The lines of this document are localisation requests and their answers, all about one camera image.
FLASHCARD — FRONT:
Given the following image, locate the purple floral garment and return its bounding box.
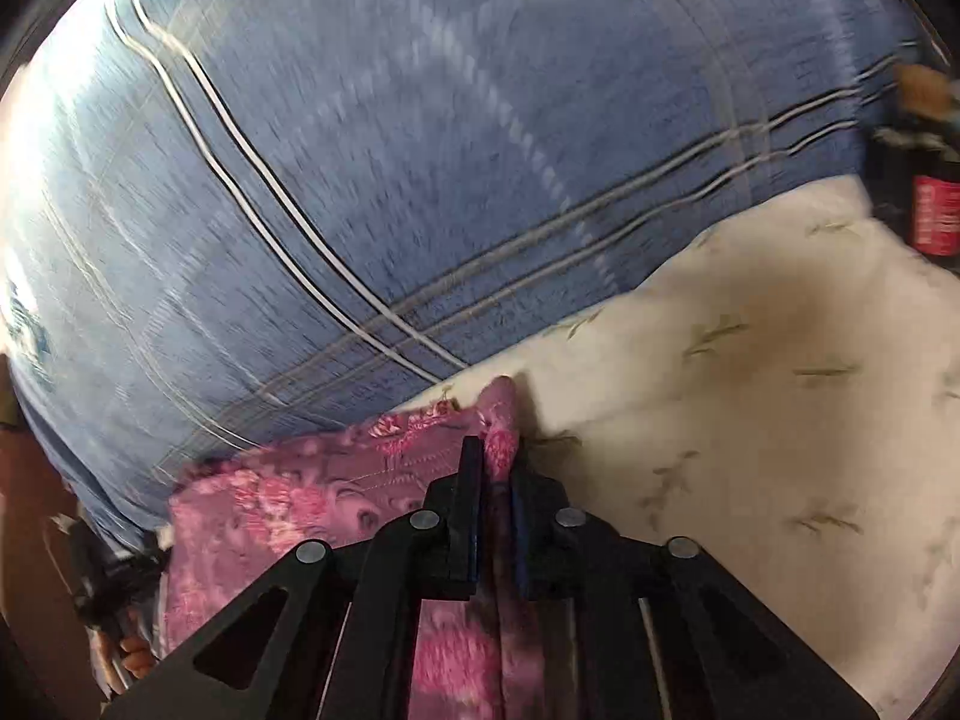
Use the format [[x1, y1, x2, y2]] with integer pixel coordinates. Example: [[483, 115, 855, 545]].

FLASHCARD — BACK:
[[155, 377, 568, 718]]

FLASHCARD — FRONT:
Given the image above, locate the person's left hand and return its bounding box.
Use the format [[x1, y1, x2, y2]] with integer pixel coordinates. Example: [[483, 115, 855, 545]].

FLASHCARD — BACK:
[[91, 631, 156, 692]]

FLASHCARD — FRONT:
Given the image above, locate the cream leaf-print pillow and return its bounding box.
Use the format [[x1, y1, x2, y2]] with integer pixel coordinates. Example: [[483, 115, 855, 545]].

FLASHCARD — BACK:
[[441, 176, 958, 718]]

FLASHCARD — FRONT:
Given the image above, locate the blue plaid bedsheet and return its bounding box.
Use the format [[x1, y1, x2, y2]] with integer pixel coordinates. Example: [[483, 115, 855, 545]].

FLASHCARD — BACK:
[[2, 0, 919, 548]]

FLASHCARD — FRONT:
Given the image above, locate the dark bottle red label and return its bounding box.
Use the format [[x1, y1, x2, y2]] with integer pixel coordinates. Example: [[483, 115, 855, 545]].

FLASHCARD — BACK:
[[864, 64, 958, 271]]

